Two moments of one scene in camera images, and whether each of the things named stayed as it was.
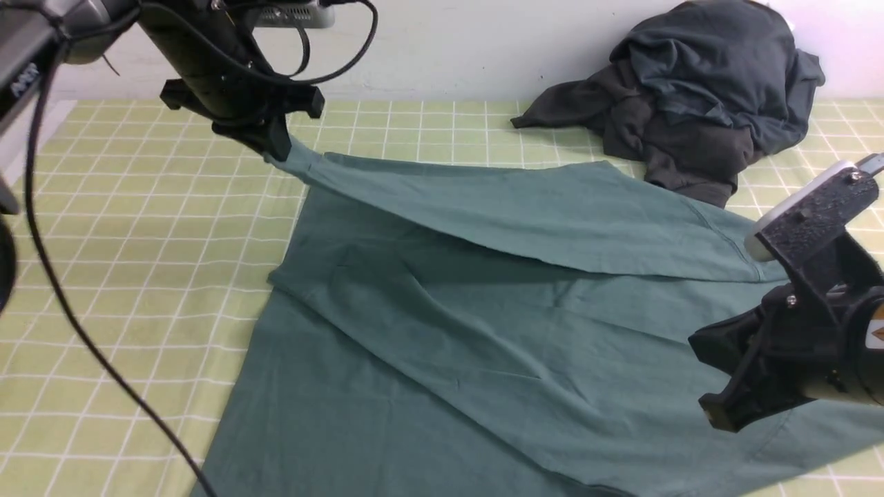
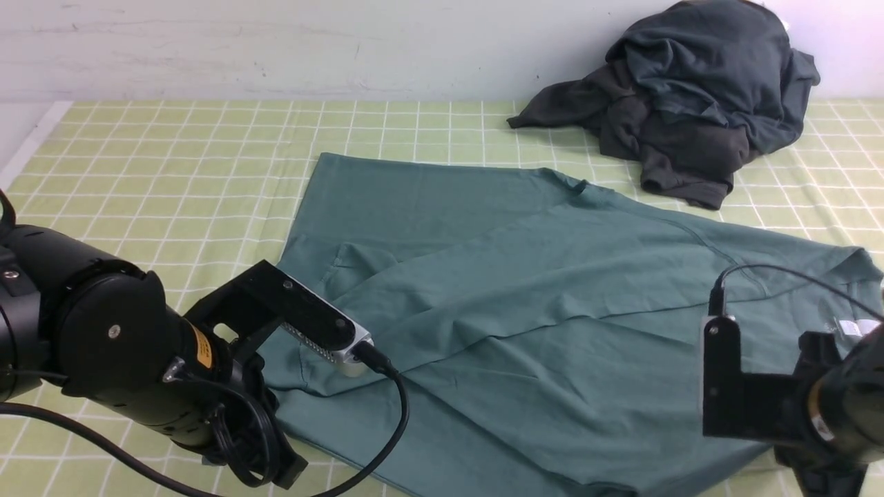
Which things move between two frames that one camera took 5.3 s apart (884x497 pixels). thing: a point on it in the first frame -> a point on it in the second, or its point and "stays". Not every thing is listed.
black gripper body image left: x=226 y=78 -> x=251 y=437
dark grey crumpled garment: x=685 y=148 stays
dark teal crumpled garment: x=734 y=60 stays
